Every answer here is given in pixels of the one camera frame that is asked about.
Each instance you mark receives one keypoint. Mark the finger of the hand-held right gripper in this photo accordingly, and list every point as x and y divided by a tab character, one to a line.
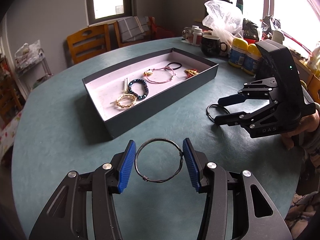
235	98
232	118

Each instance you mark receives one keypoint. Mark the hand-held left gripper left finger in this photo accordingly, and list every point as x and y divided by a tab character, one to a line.
127	165

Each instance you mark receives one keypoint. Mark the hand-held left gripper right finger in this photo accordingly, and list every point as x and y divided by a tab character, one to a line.
191	165

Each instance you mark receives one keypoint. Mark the oval pearl hair clip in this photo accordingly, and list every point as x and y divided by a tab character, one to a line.
126	101

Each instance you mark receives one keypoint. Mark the dark grey shallow box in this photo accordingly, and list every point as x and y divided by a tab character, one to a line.
150	97

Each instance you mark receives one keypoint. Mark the pearl bar hair pin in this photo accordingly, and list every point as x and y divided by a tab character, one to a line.
125	85

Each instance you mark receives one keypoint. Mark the person's right forearm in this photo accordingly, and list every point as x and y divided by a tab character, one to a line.
313	143

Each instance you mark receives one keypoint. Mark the person's right hand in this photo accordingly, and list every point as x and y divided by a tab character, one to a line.
297	132

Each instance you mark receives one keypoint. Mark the yellow bottle with blue label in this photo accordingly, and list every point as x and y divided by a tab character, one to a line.
252	59
237	52

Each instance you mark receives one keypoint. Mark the black mug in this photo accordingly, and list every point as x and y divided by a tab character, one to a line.
211	45

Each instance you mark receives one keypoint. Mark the black snack bag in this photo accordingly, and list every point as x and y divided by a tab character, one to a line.
250	28

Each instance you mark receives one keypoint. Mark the white capped bottle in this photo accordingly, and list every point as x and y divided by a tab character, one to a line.
196	35

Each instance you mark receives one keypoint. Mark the clear plastic bag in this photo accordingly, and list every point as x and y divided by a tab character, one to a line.
223	20

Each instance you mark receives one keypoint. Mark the red cloth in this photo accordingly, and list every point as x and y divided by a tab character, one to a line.
161	31

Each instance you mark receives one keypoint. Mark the person's printed clothing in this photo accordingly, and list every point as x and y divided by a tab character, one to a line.
303	212

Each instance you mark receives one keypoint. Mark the grey checked cloth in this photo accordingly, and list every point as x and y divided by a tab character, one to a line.
133	27

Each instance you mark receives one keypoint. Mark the floral cloth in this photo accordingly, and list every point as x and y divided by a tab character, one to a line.
7	132

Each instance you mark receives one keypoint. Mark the wooden chair with grey cloth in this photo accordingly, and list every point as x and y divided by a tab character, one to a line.
118	35

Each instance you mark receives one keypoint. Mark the metal trolley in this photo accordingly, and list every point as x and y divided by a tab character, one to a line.
37	67

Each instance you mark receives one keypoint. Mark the white plastic shopping bag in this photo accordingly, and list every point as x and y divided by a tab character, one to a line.
27	53

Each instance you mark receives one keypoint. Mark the window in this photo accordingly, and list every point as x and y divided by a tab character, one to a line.
110	0

